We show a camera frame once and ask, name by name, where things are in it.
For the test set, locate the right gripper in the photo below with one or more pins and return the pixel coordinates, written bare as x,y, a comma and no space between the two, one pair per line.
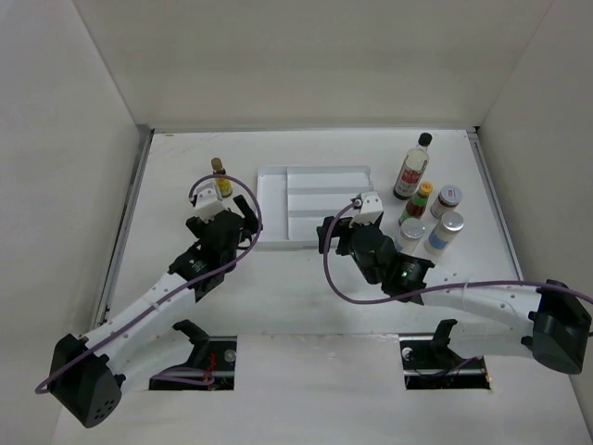
342,248

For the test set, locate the white divided tray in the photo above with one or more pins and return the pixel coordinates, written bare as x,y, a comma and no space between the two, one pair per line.
294,200

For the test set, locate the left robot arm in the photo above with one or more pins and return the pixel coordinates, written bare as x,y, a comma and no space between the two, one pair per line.
88,374

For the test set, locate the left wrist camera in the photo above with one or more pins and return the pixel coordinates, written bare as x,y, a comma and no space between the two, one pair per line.
207,202

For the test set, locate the blue-label shaker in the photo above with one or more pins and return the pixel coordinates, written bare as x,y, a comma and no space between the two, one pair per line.
411,232
445,231

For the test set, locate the tall soy sauce bottle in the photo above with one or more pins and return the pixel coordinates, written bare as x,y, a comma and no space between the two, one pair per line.
413,168

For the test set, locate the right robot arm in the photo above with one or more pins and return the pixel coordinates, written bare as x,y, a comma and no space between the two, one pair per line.
546,322

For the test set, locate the small yellow-label bottle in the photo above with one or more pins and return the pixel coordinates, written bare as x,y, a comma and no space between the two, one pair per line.
224,185

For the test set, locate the green-label chili sauce bottle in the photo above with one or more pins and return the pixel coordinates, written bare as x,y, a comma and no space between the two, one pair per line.
416,205

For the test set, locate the red-label sauce jar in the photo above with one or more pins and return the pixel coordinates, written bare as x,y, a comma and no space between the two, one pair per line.
449,197

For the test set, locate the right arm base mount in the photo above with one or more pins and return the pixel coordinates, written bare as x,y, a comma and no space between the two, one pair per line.
429,364

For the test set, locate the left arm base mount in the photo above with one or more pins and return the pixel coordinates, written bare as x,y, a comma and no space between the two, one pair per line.
209,365

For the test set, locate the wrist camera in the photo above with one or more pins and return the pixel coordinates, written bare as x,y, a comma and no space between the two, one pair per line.
369,208
207,202

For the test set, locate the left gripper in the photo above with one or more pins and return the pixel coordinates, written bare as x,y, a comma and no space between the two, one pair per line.
247,213

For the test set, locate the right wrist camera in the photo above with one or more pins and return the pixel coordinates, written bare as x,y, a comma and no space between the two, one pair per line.
369,208

